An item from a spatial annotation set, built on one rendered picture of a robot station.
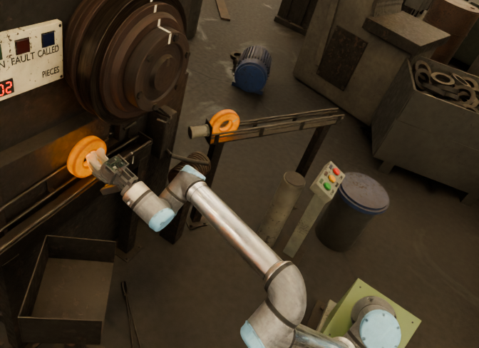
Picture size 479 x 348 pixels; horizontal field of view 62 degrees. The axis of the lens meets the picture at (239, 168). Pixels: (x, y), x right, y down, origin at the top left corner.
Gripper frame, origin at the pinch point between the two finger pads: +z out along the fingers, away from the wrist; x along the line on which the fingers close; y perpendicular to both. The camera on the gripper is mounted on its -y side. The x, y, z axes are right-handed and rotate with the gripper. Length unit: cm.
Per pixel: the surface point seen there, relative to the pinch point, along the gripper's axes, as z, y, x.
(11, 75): 17.7, 28.5, 18.6
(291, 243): -89, -46, -83
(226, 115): -18, 2, -66
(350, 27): -18, -2, -288
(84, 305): -37, -11, 32
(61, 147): 5.9, 0.6, 6.2
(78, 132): 6.9, 3.5, -0.9
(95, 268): -30.7, -11.4, 21.8
